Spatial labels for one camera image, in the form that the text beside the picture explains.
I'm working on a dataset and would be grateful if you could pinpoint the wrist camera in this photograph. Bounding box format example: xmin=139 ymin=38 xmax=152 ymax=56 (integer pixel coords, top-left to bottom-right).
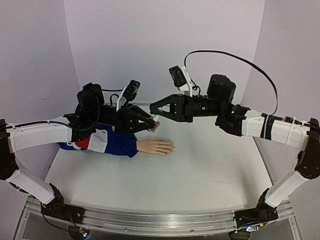
xmin=169 ymin=65 xmax=198 ymax=97
xmin=115 ymin=80 xmax=141 ymax=111

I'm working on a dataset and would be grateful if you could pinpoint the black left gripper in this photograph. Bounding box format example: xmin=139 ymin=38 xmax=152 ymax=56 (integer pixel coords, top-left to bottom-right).
xmin=89 ymin=103 xmax=156 ymax=136

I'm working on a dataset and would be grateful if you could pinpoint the mannequin hand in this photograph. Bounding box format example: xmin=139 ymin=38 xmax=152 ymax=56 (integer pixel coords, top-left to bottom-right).
xmin=136 ymin=138 xmax=175 ymax=156

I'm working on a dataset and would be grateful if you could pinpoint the pink nail polish bottle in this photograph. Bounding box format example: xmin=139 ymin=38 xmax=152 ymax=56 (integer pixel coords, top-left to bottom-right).
xmin=149 ymin=121 xmax=160 ymax=133

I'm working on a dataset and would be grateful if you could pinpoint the black left base cable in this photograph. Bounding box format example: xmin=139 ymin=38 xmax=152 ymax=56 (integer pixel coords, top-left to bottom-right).
xmin=38 ymin=204 xmax=81 ymax=232

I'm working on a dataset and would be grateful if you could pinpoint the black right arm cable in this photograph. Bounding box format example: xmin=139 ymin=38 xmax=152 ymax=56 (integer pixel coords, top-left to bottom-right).
xmin=183 ymin=50 xmax=279 ymax=116

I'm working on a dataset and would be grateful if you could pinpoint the blue red white jacket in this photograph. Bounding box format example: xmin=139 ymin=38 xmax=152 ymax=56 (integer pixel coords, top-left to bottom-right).
xmin=58 ymin=124 xmax=138 ymax=158

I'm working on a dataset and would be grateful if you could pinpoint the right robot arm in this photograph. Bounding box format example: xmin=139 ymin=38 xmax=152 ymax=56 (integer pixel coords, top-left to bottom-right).
xmin=149 ymin=74 xmax=320 ymax=232

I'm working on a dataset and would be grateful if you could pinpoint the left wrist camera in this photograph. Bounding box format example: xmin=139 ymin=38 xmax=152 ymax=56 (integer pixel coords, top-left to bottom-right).
xmin=115 ymin=80 xmax=141 ymax=111

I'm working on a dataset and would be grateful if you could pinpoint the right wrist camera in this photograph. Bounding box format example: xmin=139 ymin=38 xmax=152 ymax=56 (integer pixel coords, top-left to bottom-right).
xmin=169 ymin=65 xmax=198 ymax=97

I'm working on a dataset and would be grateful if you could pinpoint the aluminium front rail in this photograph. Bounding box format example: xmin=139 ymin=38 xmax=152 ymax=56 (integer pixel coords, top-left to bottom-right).
xmin=23 ymin=203 xmax=295 ymax=236

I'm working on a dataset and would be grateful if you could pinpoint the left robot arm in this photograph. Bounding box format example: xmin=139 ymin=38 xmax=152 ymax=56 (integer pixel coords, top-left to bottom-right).
xmin=0 ymin=80 xmax=156 ymax=224

